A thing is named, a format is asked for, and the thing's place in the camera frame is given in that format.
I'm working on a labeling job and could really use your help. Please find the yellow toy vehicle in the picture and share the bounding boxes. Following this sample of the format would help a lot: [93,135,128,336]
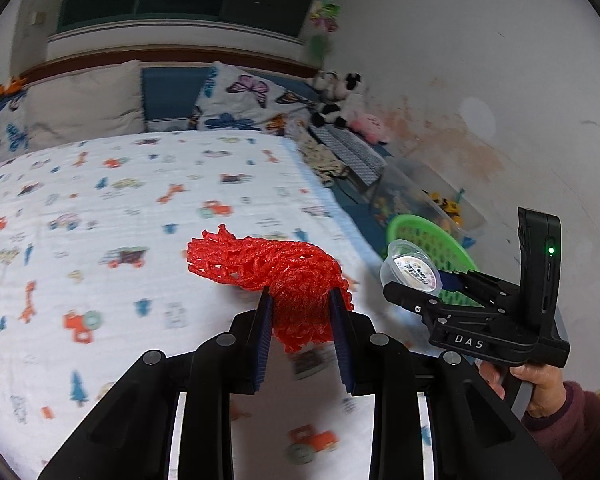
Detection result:
[426,189,467,227]

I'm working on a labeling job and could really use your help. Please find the beige printed clothes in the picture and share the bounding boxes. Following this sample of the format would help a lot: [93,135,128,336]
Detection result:
[296,135,352,189]

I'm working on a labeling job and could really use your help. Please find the black and white plush cow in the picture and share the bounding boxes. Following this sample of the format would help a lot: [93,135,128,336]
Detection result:
[304,70,364,129]

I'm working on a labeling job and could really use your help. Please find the colourful wall decoration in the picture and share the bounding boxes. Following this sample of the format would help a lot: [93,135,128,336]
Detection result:
[307,0,342,59]

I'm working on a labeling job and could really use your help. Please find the butterfly print pillow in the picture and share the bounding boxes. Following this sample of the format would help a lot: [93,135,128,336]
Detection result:
[0,76,32,170]
[191,61,315,137]

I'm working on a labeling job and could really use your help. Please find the red foam net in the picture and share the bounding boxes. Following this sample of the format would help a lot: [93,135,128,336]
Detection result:
[186,223,355,354]

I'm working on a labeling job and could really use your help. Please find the printed blanket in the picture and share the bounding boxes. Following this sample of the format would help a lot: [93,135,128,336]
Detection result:
[0,130,431,480]

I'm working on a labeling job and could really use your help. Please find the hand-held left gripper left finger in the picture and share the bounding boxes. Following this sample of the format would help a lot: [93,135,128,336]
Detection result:
[37,287,274,480]

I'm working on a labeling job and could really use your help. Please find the green plastic basket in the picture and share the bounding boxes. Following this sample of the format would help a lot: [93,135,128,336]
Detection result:
[386,214,479,307]

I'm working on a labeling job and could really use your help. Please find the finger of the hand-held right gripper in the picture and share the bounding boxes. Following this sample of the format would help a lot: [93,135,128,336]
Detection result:
[439,269,523,311]
[382,280,451,322]

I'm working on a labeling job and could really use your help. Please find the clear plastic cup with lid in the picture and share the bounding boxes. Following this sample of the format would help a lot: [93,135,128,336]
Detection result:
[380,240,442,294]

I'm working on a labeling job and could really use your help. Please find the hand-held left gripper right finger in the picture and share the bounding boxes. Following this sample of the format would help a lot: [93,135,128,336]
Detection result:
[328,287,563,480]

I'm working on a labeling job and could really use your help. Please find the black and white patterned cloth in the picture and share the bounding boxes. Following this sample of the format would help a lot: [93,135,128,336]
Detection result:
[307,122,387,187]

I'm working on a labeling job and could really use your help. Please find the clear plastic storage bin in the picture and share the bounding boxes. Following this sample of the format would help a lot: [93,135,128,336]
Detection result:
[369,157,489,252]

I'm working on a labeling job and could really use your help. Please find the beige pillow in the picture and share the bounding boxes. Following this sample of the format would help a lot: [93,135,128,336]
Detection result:
[22,60,147,152]

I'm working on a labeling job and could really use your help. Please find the pink plush toy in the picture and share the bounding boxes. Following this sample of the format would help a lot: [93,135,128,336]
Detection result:
[350,111,392,146]

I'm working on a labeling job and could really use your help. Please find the person's right forearm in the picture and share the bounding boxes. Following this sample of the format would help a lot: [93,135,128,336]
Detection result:
[522,380,600,480]

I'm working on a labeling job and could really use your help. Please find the person's right hand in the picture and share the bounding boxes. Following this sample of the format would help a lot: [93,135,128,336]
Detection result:
[479,361,567,415]

